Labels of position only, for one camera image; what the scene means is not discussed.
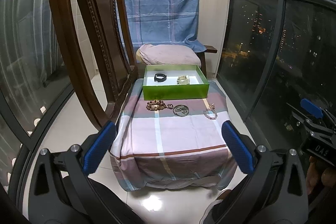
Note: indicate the person's right hand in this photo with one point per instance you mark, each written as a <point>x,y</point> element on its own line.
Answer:
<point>327,176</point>

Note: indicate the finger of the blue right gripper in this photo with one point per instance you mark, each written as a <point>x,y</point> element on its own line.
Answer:
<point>311,108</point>

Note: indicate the green cardboard box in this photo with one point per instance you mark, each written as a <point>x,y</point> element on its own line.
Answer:
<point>169,89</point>

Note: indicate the pink cushion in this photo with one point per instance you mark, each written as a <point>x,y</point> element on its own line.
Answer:
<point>166,54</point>

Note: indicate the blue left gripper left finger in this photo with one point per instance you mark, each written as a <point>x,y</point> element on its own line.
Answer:
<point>95,147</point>

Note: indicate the beige cabinet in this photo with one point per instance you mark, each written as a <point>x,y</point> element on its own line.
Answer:
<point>213,18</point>

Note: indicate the carved dark wooden chair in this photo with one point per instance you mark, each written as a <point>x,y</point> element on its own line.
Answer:
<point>108,31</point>

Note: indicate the black wristwatch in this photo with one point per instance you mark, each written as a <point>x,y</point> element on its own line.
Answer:
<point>160,77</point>

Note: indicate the pink plaid bedsheet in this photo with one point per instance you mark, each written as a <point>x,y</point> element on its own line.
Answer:
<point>161,150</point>

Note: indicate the cream white wristwatch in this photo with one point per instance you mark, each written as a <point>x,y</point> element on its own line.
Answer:
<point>183,80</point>

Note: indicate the silver bangle with jade charms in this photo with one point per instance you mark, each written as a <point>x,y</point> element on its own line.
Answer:
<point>181,110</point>

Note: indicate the blue plaid cloth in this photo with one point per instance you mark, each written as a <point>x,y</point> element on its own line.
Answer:
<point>158,22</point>

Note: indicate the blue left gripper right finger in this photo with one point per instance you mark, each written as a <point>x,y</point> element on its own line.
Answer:
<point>241,147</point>

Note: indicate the wooden armchair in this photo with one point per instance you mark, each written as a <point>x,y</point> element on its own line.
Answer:
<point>208,60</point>

